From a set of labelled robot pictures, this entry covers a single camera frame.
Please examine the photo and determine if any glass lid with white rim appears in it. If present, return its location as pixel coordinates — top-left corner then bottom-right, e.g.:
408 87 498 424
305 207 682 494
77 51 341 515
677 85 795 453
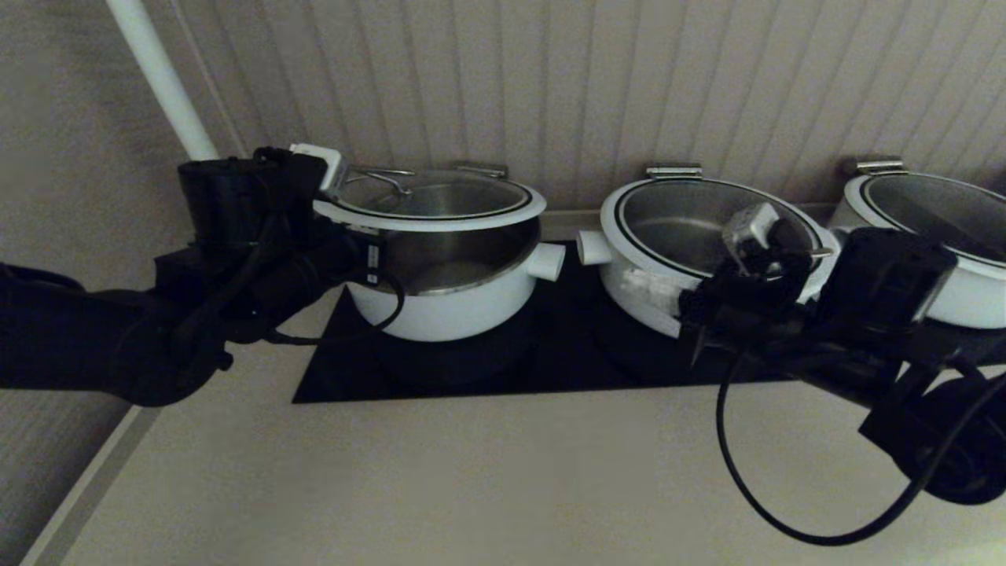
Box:
853 173 1006 276
313 167 549 234
600 179 842 303

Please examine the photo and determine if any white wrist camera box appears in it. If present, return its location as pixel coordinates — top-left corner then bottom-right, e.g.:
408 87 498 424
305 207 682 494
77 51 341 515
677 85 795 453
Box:
721 202 780 259
289 143 348 199

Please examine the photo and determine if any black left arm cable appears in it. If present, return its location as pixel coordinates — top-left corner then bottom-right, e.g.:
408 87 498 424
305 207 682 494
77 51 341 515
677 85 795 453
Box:
267 267 406 347

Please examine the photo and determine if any white round pole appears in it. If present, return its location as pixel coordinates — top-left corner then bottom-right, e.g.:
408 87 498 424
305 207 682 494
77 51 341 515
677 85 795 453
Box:
106 0 221 162

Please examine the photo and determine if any long black right arm cable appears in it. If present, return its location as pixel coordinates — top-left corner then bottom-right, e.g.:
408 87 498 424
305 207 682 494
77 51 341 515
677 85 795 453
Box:
715 346 1006 547

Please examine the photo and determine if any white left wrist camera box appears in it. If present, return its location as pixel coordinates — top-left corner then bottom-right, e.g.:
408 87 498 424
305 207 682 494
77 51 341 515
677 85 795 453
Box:
289 143 348 199

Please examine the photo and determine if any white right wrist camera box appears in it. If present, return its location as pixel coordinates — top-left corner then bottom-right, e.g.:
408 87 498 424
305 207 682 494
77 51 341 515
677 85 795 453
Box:
721 202 780 259

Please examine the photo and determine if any white cooking pot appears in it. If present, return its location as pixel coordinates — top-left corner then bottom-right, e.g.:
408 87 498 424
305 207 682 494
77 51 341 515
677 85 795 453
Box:
346 216 567 343
576 179 842 339
833 173 1006 329

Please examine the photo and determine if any black glass induction cooktop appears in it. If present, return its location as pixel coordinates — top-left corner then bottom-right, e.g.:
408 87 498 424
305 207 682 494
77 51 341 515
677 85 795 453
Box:
292 267 795 404

